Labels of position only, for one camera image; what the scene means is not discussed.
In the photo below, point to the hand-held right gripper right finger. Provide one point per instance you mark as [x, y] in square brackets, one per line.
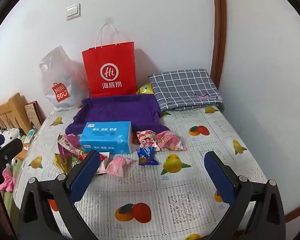
[221, 180]

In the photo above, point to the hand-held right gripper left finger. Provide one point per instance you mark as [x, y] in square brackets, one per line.
[86, 177]

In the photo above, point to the white pink snack packet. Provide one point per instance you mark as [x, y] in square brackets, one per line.
[102, 167]

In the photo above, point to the pale pink pastry packet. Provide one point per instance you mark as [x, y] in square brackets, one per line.
[117, 166]

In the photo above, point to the magenta snack packet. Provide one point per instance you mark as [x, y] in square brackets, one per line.
[70, 143]

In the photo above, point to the blue snack packet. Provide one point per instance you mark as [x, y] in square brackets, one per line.
[146, 156]

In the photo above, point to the white red lychee jelly packet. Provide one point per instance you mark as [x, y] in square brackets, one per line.
[146, 141]

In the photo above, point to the purple cloth basket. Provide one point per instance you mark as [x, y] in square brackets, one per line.
[120, 107]

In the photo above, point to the black white spotted cloth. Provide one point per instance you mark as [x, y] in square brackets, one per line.
[10, 133]

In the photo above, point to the pink crumpled cloth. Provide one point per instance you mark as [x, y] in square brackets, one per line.
[7, 180]

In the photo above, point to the brown patterned box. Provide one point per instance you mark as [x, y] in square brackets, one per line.
[32, 115]

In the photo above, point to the blue tissue pack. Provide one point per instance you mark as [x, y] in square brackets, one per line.
[105, 137]

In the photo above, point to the white plastic bag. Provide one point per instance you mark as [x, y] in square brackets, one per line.
[60, 80]

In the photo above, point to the grey checked folded cloth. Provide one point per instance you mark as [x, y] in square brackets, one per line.
[185, 87]

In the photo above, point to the yellow green snack packet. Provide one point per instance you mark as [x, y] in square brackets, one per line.
[145, 89]

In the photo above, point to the red paper bag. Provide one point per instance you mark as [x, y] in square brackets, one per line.
[107, 60]

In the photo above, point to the white light switch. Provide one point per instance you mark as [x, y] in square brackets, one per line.
[73, 12]

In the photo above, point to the brown wooden door frame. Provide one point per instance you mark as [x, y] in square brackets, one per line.
[219, 30]

